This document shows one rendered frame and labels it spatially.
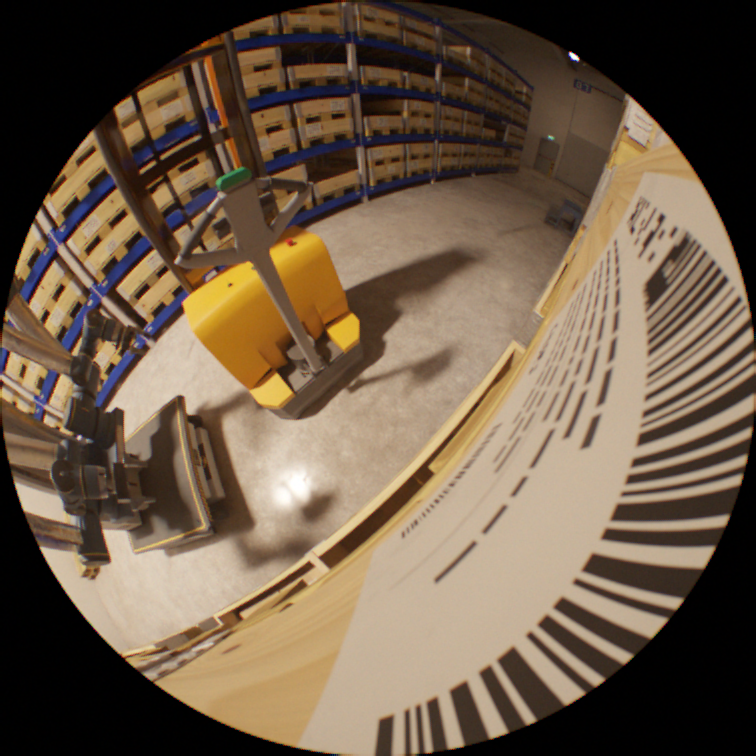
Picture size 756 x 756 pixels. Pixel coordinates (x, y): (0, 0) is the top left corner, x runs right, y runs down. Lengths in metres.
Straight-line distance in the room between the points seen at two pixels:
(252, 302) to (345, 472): 1.11
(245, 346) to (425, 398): 1.17
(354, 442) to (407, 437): 0.34
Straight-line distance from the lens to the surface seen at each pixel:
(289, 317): 0.94
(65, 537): 1.42
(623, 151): 0.76
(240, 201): 0.65
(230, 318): 1.18
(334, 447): 1.53
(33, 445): 1.20
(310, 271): 1.26
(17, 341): 1.49
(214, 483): 1.79
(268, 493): 1.69
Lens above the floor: 1.48
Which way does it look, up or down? 64 degrees down
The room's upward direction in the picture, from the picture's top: 6 degrees counter-clockwise
